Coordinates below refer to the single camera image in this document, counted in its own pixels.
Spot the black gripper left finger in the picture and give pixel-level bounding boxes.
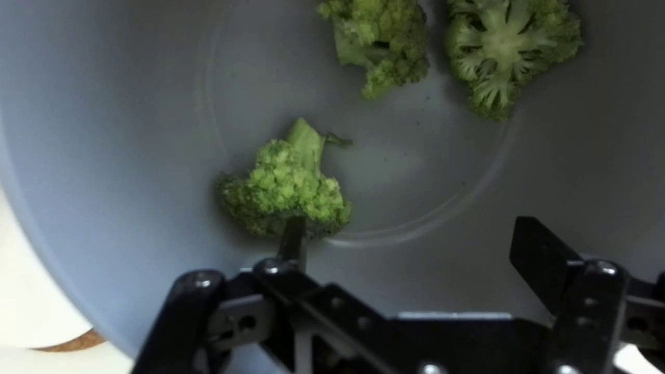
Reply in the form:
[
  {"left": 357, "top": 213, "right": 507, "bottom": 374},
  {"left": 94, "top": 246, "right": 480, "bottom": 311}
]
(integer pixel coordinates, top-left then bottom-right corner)
[{"left": 279, "top": 218, "right": 306, "bottom": 267}]

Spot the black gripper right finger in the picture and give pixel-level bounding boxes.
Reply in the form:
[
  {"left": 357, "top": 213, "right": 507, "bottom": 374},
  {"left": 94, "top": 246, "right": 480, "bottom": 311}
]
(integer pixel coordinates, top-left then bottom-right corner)
[{"left": 509, "top": 216, "right": 583, "bottom": 313}]

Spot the green broccoli floret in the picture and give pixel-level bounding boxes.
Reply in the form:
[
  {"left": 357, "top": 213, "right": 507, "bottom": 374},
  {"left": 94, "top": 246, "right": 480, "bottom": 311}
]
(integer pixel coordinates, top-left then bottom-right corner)
[{"left": 217, "top": 118, "right": 352, "bottom": 236}]

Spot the round cork trivet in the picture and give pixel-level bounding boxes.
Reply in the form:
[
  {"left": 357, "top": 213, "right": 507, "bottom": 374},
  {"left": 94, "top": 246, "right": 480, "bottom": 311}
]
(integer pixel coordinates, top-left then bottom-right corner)
[{"left": 44, "top": 330, "right": 105, "bottom": 354}]

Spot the white saucepan with steel handle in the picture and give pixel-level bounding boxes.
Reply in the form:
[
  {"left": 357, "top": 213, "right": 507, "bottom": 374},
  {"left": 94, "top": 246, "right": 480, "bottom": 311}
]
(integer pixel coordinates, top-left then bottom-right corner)
[{"left": 0, "top": 0, "right": 665, "bottom": 352}]

